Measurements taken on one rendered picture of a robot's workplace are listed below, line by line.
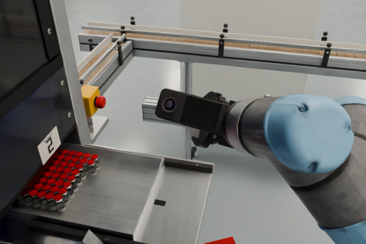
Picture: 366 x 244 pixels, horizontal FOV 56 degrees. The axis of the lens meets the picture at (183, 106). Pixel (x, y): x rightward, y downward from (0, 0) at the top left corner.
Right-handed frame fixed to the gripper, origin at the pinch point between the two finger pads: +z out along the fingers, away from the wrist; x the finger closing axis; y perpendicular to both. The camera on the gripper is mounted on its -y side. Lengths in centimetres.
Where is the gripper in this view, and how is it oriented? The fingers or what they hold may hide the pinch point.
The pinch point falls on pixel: (193, 117)
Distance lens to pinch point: 65.1
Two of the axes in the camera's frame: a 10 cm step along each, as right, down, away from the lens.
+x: 2.7, -9.6, 0.8
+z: -2.6, 0.1, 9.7
